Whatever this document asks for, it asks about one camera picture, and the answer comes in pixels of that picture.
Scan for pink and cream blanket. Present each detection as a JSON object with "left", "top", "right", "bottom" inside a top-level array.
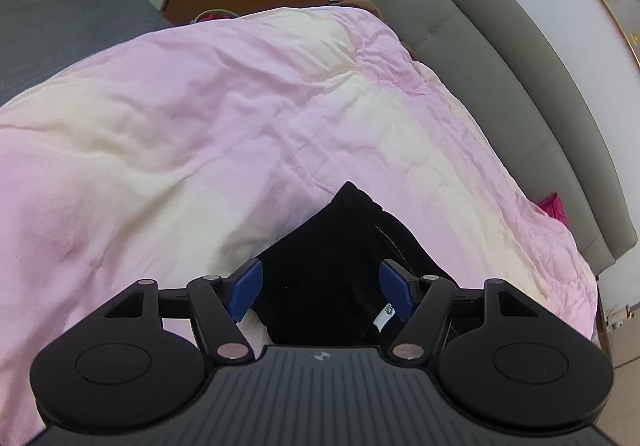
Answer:
[{"left": 0, "top": 4, "right": 599, "bottom": 444}]

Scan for light wooden nightstand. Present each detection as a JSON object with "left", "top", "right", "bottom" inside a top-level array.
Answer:
[{"left": 599, "top": 302, "right": 640, "bottom": 369}]

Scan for basket with red contents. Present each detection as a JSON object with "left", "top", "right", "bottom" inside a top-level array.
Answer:
[{"left": 192, "top": 8, "right": 239, "bottom": 25}]

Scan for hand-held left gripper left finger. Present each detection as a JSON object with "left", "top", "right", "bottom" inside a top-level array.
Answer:
[{"left": 102, "top": 259, "right": 264, "bottom": 361}]

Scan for black pants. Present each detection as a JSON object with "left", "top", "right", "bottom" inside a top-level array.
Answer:
[{"left": 249, "top": 181, "right": 458, "bottom": 348}]

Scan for magenta cloth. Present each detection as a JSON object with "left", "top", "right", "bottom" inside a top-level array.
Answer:
[{"left": 536, "top": 193, "right": 569, "bottom": 228}]

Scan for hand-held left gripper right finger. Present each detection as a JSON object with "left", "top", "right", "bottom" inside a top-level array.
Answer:
[{"left": 379, "top": 259, "right": 541, "bottom": 361}]

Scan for grey padded headboard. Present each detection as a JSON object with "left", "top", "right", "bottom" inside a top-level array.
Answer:
[{"left": 367, "top": 0, "right": 626, "bottom": 273}]

